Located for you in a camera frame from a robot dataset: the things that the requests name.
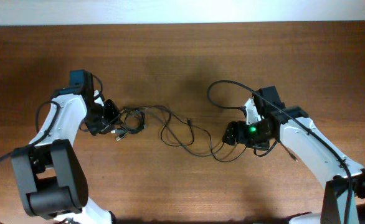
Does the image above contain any black cable bundle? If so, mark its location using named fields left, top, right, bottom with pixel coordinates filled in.
left=107, top=105, right=298, bottom=163

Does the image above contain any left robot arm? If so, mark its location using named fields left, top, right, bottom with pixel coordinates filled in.
left=11, top=70, right=120, bottom=223

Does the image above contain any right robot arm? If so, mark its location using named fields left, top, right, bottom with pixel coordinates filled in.
left=222, top=86, right=365, bottom=223

